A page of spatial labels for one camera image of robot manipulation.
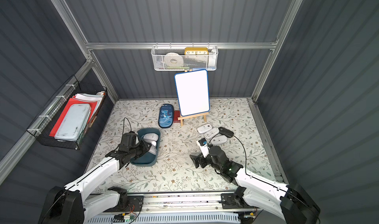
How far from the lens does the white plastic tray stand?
64 centimetres

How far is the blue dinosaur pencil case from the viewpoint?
1.04 m

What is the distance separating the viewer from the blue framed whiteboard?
90cm
